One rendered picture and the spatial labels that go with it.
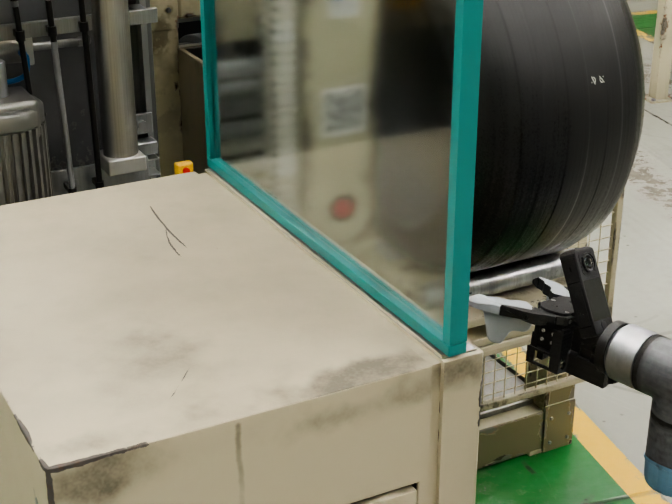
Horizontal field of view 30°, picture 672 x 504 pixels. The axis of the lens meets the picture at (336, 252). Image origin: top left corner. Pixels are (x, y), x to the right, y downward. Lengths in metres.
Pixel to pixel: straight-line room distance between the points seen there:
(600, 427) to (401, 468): 2.35
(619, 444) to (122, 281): 2.30
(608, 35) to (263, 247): 0.79
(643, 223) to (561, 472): 1.71
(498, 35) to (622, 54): 0.21
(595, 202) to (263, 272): 0.85
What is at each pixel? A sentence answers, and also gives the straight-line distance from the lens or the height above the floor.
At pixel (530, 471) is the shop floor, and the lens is 3.26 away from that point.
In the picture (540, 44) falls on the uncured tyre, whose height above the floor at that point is 1.34.
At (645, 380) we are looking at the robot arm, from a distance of 1.57.
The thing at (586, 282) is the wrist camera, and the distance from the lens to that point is 1.62.
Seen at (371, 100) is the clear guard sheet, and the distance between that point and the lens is 1.16.
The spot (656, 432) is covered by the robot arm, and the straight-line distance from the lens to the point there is 1.60.
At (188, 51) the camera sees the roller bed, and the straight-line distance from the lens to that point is 2.37.
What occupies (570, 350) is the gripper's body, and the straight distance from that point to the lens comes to 1.65.
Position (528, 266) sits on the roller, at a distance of 2.14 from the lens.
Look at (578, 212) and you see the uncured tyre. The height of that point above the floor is 1.06.
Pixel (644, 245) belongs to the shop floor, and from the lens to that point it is 4.59.
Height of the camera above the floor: 1.81
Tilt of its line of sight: 24 degrees down
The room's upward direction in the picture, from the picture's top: straight up
